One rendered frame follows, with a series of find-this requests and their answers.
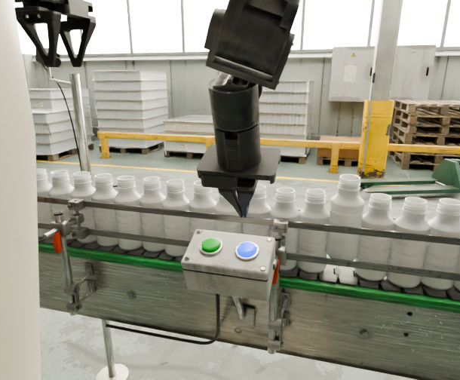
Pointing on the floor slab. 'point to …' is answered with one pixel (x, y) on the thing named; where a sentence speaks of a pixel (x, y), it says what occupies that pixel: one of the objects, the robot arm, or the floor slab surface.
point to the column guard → (375, 138)
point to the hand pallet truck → (452, 178)
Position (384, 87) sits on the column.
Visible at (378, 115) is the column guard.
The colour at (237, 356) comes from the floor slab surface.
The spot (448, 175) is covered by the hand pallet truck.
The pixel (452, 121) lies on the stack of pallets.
